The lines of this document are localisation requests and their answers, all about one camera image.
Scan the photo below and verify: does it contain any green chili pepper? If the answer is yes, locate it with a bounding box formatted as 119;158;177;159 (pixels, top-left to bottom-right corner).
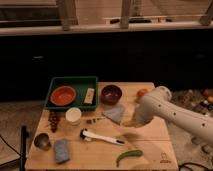
116;150;143;167

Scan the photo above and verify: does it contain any white cup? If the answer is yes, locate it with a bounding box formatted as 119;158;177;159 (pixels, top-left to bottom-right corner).
65;107;82;125

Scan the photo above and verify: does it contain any green plastic tray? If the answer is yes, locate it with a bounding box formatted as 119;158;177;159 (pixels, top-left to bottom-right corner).
44;76;98;111

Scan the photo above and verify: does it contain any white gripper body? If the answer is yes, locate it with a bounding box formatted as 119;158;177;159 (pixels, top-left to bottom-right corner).
133;110;151;127

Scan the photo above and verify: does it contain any small brown twig piece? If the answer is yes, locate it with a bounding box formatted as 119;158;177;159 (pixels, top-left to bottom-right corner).
86;117;105;124

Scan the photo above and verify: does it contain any small metal cup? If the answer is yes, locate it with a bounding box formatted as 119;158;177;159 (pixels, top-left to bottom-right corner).
34;133;51;151

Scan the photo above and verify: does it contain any orange bowl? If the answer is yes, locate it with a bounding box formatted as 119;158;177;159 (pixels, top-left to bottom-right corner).
50;86;77;106

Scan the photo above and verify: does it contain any white handled brush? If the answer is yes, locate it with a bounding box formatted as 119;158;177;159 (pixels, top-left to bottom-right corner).
80;129;125;145

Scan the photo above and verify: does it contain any small wooden block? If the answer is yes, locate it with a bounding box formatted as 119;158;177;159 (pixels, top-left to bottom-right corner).
84;88;95;104

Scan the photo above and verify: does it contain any dark red grape bunch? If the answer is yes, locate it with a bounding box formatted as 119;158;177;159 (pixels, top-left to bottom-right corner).
48;111;60;133

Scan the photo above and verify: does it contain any dark purple bowl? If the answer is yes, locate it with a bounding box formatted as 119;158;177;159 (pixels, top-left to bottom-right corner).
101;85;122;105

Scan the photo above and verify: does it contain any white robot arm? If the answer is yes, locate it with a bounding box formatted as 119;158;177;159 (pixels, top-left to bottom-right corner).
133;86;213;145

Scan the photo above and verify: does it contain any light blue cloth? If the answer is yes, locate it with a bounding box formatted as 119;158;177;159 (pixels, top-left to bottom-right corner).
102;105;125;124

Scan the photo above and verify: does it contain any black pole stand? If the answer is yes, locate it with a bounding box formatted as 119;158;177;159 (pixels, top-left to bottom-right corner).
19;126;29;171

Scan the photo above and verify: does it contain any orange tomato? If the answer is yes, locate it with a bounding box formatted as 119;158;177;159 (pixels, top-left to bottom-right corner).
136;89;148;102

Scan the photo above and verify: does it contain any blue sponge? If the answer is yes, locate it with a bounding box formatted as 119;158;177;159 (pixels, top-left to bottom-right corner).
54;139;70;164

